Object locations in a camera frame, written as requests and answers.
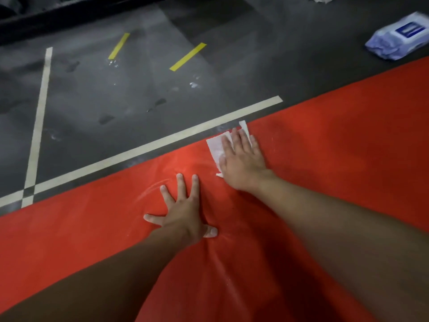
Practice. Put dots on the person's right hand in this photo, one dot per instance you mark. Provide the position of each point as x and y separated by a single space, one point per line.
243 164

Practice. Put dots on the yellow tape strip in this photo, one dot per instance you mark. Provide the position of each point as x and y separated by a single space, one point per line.
119 46
188 56

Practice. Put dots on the pale blue wipes pack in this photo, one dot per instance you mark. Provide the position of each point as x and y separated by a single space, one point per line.
399 38

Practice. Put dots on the red mat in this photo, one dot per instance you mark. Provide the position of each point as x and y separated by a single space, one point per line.
352 130

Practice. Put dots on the person's left hand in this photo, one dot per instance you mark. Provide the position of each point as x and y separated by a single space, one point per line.
182 214

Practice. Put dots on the black gym machine frame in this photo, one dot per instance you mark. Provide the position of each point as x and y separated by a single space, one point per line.
67 16

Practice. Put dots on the person's right forearm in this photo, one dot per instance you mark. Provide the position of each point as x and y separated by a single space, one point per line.
362 244

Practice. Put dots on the person's left forearm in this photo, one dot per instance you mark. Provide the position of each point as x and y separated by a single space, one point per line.
90 281

